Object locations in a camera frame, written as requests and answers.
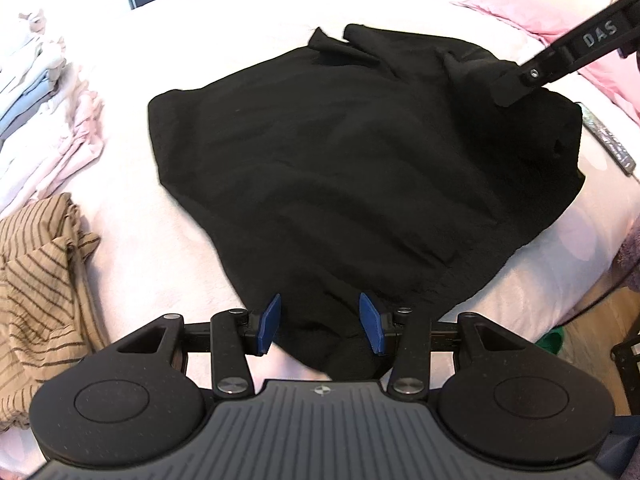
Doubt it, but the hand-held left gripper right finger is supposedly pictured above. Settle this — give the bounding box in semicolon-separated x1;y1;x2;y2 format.
358;292;507;398

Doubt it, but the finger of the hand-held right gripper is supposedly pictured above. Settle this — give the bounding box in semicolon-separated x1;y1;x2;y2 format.
487;42;577;107

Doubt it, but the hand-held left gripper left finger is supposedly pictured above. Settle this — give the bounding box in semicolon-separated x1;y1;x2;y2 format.
107;293;282;399

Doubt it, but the black garment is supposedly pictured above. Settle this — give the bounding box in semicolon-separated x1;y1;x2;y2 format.
147;23;586;380

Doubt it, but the stack of folded pale clothes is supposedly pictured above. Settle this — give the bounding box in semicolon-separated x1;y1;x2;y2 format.
0;7;107;217

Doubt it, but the deep pink pillow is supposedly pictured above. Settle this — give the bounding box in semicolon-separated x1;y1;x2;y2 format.
451;0;640;127

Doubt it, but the grey remote control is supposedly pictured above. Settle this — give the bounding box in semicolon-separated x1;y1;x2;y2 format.
581;104;637;177

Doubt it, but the green slipper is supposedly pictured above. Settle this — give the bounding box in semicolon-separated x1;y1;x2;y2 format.
536;327;567;357

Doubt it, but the brown striped garment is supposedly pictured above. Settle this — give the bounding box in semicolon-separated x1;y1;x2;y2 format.
0;192;109;432

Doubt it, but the black metal stand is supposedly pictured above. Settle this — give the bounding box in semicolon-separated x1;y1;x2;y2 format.
609;329;640;412

